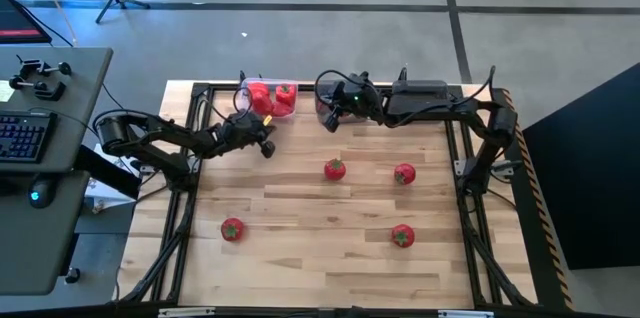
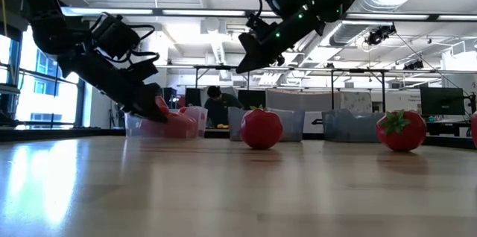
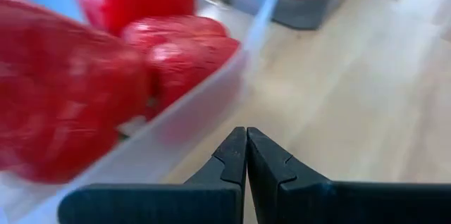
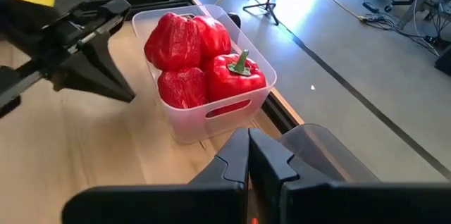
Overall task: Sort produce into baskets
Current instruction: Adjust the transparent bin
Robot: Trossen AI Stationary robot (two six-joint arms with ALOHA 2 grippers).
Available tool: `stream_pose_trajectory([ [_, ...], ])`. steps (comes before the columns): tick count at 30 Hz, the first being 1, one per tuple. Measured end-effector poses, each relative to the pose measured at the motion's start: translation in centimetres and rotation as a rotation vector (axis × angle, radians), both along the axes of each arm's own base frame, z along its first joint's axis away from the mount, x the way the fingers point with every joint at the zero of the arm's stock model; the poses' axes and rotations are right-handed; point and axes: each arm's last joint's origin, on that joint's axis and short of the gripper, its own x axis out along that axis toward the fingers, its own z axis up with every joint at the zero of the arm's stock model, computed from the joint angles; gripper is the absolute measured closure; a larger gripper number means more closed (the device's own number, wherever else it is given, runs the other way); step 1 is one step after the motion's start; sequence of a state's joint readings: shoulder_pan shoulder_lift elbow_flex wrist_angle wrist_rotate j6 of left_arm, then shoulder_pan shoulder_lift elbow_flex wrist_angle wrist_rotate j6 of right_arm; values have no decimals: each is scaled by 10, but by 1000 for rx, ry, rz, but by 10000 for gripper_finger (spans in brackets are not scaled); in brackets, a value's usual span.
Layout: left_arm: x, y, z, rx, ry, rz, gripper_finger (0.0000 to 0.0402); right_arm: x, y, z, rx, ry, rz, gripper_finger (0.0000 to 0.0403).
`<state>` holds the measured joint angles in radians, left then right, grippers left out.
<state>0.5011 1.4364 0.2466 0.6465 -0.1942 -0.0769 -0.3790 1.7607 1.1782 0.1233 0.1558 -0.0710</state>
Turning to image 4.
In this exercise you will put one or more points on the small black post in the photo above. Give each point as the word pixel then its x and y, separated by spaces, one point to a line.
pixel 235 19

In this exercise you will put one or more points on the black floor object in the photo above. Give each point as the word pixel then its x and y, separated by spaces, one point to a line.
pixel 444 61

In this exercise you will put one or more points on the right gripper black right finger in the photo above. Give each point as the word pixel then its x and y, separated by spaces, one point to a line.
pixel 334 204

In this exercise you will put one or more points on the red bell pepper green stem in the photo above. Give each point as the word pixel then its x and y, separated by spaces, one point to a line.
pixel 234 83

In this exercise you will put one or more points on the grey metal leg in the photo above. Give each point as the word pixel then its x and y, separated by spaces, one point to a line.
pixel 421 2

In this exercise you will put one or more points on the small white floor scrap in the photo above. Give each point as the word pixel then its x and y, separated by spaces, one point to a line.
pixel 312 87

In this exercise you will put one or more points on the clear plastic bin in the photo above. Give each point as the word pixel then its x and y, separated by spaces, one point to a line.
pixel 197 125

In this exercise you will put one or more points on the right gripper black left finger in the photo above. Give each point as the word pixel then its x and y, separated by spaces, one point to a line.
pixel 176 204

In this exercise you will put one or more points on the crinkled red bell pepper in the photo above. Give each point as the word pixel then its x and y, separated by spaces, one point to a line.
pixel 172 41

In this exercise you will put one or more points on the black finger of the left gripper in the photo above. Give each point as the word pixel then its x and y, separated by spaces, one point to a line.
pixel 84 74
pixel 107 55

